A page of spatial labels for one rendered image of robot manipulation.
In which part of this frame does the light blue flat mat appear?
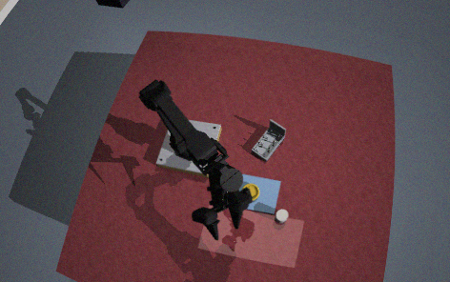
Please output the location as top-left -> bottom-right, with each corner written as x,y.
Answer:
239,174 -> 281,214

